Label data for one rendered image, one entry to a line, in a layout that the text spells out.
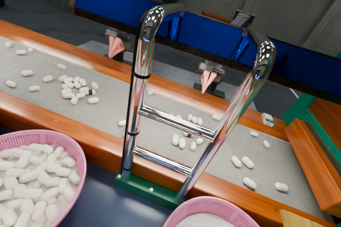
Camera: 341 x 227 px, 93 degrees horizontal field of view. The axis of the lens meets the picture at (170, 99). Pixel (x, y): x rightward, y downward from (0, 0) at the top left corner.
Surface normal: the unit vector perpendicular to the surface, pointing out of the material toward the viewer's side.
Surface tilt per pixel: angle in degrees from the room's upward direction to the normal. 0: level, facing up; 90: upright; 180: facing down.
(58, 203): 0
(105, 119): 0
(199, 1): 90
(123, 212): 0
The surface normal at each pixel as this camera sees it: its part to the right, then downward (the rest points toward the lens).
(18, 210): 0.24, -0.78
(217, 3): -0.20, 0.55
